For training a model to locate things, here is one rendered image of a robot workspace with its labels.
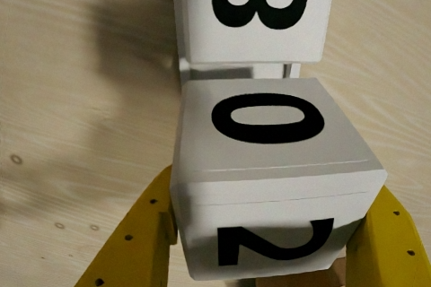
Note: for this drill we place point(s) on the white cube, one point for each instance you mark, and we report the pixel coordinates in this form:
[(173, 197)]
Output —
[(269, 177), (225, 32)]

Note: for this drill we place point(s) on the brown cardboard box with flaps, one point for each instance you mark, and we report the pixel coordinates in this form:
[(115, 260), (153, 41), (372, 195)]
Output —
[(332, 277)]

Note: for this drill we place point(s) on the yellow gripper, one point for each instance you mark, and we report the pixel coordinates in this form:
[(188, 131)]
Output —
[(385, 250)]

